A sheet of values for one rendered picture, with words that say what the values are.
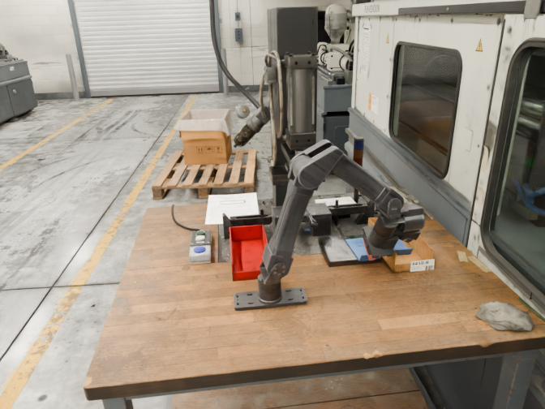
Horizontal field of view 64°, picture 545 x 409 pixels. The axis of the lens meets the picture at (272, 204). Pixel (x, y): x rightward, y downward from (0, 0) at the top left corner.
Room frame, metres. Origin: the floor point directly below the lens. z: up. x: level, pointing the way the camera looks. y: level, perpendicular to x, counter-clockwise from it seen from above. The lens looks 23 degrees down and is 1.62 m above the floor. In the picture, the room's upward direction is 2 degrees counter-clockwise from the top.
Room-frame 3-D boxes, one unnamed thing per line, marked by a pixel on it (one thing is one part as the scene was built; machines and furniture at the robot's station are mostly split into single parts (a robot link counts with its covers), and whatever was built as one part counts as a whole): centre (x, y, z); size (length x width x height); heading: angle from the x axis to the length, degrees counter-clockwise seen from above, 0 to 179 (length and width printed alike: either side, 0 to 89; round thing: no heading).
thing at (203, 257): (1.25, 0.24, 0.90); 0.07 x 0.07 x 0.06; 6
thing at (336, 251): (1.25, -0.25, 0.91); 0.17 x 0.16 x 0.02; 96
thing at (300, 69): (1.42, -0.09, 1.37); 0.11 x 0.09 x 0.30; 96
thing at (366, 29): (3.01, -0.64, 1.41); 0.25 x 0.01 x 0.33; 3
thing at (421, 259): (1.25, -0.41, 0.93); 0.25 x 0.13 x 0.08; 6
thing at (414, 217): (1.08, -0.35, 1.12); 0.12 x 0.09 x 0.12; 102
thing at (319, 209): (1.42, -0.10, 0.98); 0.20 x 0.10 x 0.01; 96
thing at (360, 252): (1.23, -0.29, 0.93); 0.15 x 0.07 x 0.03; 9
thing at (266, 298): (1.00, 0.02, 0.94); 0.20 x 0.07 x 0.08; 96
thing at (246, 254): (1.23, 0.08, 0.93); 0.25 x 0.12 x 0.06; 6
